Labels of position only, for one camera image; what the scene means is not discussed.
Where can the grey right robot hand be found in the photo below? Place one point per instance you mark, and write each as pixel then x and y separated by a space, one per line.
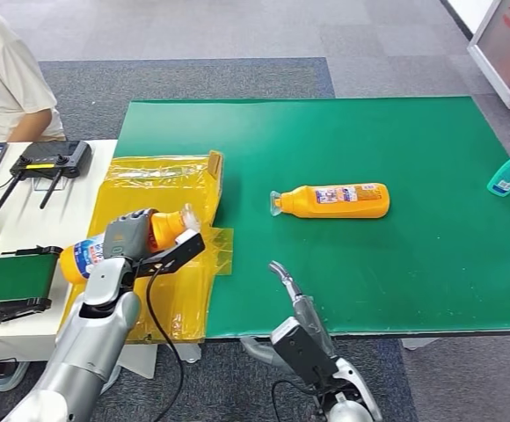
pixel 312 320

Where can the white table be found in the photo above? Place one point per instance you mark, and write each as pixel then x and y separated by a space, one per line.
pixel 26 221

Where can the white table foot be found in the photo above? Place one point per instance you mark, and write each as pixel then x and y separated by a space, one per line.
pixel 420 343

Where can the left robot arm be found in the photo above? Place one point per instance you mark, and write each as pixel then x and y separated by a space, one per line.
pixel 88 349

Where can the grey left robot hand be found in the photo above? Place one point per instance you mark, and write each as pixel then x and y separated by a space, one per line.
pixel 127 236

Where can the person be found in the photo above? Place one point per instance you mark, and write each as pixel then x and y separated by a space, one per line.
pixel 4 81

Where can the brown cardboard piece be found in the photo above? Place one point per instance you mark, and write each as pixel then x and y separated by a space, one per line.
pixel 214 163

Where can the red and white sign stand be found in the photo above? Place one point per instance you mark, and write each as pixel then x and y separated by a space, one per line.
pixel 507 46

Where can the green table mat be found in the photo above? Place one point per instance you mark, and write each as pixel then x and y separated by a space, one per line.
pixel 369 279

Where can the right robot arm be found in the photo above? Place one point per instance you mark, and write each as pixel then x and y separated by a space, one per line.
pixel 356 396

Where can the small green conveyor belt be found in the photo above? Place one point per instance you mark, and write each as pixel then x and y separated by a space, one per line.
pixel 13 276

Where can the black remote controller with antennas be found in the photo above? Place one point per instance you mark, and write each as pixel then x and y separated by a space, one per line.
pixel 57 157

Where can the yellow plastic sheet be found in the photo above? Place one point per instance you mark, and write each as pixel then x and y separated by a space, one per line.
pixel 189 303

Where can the orange detergent bottle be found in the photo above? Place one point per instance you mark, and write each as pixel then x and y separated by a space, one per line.
pixel 343 208
pixel 167 227

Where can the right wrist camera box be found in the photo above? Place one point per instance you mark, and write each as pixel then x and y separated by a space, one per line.
pixel 303 355

